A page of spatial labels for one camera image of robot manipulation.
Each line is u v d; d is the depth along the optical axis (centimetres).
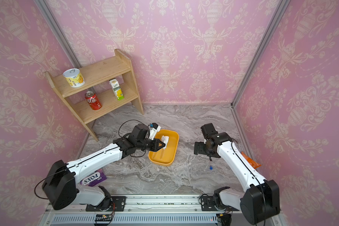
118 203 74
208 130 64
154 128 73
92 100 83
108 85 87
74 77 67
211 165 87
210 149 66
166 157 91
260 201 38
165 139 81
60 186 41
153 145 70
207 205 73
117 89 88
